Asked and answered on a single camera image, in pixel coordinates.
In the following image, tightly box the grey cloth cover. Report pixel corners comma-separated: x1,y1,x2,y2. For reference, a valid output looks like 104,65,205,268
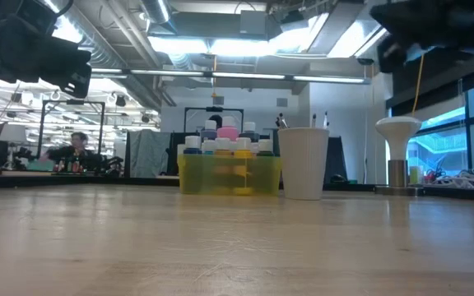
128,129,173,178

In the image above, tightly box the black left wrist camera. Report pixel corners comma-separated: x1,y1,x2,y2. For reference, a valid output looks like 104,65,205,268
12,0,59,38

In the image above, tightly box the white mushroom lamp, metal base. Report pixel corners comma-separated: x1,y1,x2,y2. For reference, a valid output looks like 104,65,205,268
374,115,425,197

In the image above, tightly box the long suspended light bar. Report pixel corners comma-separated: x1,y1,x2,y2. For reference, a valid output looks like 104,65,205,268
91,67,372,86

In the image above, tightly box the yellow translucent plastic bin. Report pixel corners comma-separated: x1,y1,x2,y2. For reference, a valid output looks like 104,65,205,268
177,154,282,197

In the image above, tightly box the small yellow black-labelled paint bottle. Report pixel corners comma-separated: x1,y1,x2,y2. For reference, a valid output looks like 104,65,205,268
234,136,254,197

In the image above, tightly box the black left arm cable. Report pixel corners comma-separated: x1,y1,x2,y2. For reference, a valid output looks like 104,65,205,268
53,0,76,17

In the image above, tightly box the silver round ceiling duct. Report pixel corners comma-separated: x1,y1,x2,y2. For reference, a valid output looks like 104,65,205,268
140,0,176,25

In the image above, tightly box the white shade desk lamp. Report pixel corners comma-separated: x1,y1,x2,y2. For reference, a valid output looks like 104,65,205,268
0,123,27,170

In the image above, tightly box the yellow pendant cord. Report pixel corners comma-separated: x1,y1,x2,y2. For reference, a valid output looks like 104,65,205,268
211,53,218,99

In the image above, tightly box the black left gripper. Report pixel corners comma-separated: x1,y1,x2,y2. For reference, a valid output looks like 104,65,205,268
0,16,93,99

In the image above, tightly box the black framed window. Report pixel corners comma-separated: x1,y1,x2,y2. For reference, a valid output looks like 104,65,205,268
384,77,474,182

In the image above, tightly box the large purple paint bottle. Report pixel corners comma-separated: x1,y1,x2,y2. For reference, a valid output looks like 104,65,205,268
201,119,220,141

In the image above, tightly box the ribbed beige paper cup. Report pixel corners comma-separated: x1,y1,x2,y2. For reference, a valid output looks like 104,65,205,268
276,127,331,201

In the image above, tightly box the black trapezoid screen back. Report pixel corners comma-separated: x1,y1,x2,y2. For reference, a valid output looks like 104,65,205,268
326,136,349,184

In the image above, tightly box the white coiled cable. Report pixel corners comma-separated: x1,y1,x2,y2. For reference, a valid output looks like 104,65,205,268
430,168,474,190

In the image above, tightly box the silver rectangular ceiling duct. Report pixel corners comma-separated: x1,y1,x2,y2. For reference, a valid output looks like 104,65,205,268
327,0,386,62

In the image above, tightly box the black aluminium table frame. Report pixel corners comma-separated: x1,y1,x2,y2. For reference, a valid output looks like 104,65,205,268
0,172,474,203

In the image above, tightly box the yellow hanging cable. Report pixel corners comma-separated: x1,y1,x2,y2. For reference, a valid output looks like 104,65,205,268
411,53,426,117

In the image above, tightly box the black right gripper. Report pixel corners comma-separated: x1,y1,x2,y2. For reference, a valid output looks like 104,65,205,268
376,35,413,73

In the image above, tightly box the small green paint bottle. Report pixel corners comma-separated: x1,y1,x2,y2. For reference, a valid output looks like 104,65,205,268
257,138,274,158

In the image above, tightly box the black partition panel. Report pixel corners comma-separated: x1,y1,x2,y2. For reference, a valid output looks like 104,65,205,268
266,127,279,157

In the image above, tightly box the person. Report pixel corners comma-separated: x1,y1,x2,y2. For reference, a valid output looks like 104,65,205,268
38,131,100,173

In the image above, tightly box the large dark green paint bottle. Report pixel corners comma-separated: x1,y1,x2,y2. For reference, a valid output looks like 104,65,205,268
239,121,261,144

